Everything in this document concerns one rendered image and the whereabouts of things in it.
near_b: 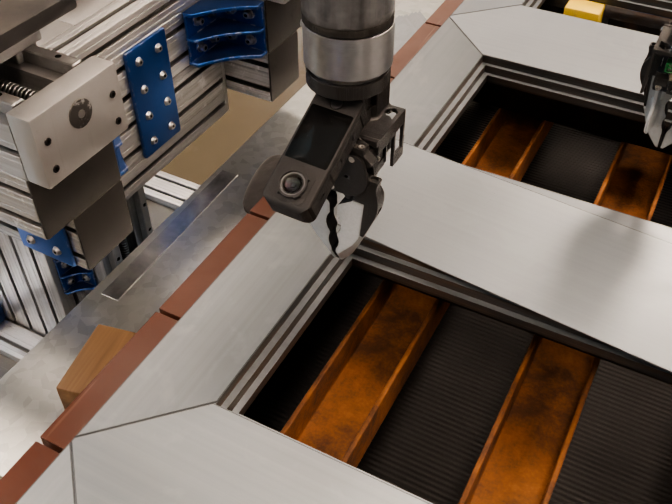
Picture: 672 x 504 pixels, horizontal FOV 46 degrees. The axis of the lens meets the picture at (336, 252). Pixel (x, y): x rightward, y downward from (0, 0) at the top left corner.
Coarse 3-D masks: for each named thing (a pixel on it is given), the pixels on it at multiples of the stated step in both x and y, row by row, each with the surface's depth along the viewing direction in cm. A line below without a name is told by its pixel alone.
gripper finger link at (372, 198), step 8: (368, 176) 71; (376, 176) 71; (368, 184) 70; (376, 184) 70; (368, 192) 71; (376, 192) 71; (360, 200) 72; (368, 200) 72; (376, 200) 71; (368, 208) 72; (376, 208) 72; (368, 216) 73; (376, 216) 73; (368, 224) 74; (360, 232) 75
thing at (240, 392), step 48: (528, 0) 133; (624, 0) 136; (576, 96) 114; (624, 96) 112; (432, 144) 106; (432, 288) 86; (480, 288) 85; (288, 336) 81; (576, 336) 81; (240, 384) 76
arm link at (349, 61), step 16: (304, 32) 63; (384, 32) 62; (304, 48) 64; (320, 48) 62; (336, 48) 62; (352, 48) 61; (368, 48) 62; (384, 48) 63; (320, 64) 63; (336, 64) 63; (352, 64) 62; (368, 64) 63; (384, 64) 64; (336, 80) 64; (352, 80) 63; (368, 80) 64
